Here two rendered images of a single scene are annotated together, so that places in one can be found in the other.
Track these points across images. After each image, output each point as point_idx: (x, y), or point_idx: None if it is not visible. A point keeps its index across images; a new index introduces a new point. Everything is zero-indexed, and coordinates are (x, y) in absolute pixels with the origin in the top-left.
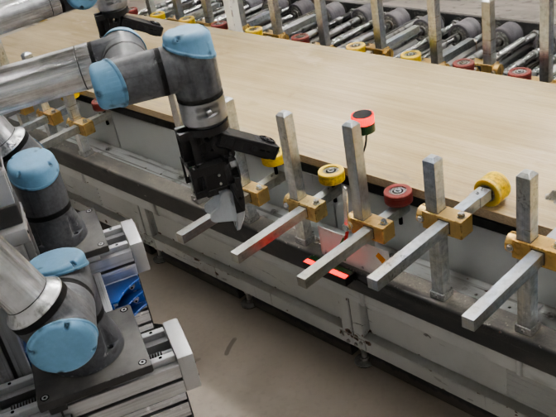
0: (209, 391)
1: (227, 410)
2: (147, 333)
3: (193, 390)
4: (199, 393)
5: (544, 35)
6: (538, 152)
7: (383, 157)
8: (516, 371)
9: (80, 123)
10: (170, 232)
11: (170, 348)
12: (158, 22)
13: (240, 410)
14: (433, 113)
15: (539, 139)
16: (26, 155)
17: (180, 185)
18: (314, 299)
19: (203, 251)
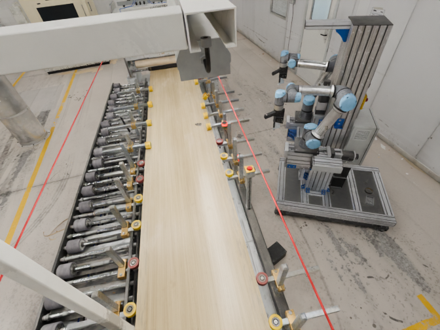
0: (263, 232)
1: (261, 222)
2: (293, 121)
3: (267, 236)
4: (266, 233)
5: (128, 154)
6: (184, 135)
7: (209, 152)
8: None
9: (278, 272)
10: None
11: (289, 120)
12: (264, 115)
13: (258, 220)
14: (179, 160)
15: (179, 138)
16: (311, 126)
17: (249, 220)
18: None
19: None
